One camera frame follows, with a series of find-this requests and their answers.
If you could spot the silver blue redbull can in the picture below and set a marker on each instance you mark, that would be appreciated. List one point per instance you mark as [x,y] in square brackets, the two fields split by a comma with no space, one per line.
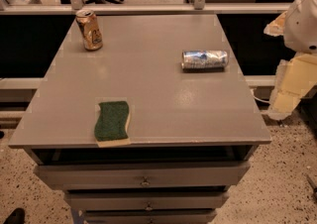
[204,59]

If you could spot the grey drawer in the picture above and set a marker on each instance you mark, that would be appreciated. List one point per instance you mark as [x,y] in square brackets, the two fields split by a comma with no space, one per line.
[142,175]
[198,216]
[147,201]

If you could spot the bottom grey drawer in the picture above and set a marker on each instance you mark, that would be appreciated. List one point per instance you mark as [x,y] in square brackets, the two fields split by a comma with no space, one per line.
[198,216]

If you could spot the grey drawer cabinet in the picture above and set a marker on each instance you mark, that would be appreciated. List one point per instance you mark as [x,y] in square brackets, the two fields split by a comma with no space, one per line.
[175,117]

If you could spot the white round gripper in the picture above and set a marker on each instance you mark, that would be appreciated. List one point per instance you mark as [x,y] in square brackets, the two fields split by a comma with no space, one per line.
[302,28]

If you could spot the middle grey drawer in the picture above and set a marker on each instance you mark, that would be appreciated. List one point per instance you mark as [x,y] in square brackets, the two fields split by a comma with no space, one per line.
[147,201]

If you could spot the black shoe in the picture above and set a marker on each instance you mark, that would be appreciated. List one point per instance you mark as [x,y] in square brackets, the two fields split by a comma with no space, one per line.
[16,217]

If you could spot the green yellow sponge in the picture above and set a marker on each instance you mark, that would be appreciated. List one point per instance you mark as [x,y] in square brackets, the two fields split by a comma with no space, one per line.
[111,129]

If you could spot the top grey drawer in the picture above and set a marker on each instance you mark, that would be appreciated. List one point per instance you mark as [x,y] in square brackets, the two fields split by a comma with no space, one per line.
[142,175]

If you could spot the gold soda can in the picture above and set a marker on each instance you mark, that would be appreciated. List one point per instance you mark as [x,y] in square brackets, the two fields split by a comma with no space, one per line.
[89,28]

